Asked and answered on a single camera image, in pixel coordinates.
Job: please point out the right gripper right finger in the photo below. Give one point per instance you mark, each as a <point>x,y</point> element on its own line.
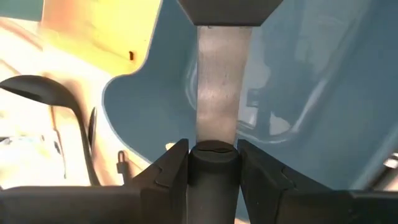
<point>261,180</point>

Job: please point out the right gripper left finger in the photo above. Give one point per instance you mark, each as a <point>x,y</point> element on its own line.
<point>168,186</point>

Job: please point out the black slotted spatula steel shank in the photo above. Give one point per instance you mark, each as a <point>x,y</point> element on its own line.
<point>122,166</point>

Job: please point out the black ladle with white label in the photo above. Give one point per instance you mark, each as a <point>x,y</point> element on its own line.
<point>40,88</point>

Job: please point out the blue-grey plastic bin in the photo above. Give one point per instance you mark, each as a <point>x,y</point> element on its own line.
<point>311,93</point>

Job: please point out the orange plastic bin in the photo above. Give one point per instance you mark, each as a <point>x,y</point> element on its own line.
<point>102,31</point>

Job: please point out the teal plastic bin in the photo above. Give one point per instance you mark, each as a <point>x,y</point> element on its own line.
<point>18,7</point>

